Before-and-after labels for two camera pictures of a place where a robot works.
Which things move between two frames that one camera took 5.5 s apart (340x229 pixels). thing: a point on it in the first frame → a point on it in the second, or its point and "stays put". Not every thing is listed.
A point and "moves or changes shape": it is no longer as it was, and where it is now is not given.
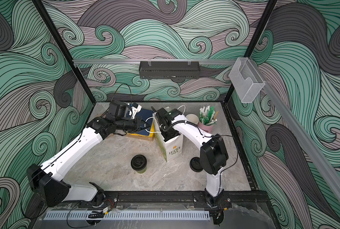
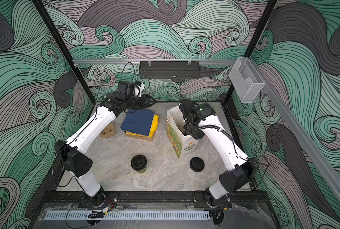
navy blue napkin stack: [147, 116] stays put
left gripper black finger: [146, 123] → [153, 101]
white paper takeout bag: [172, 148] moves or changes shape
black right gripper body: [169, 133] → [195, 131]
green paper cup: [142, 171] stays put
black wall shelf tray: [169, 69] stays put
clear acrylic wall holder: [246, 80] stays put
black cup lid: [138, 162] stays put
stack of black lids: [195, 164] stays put
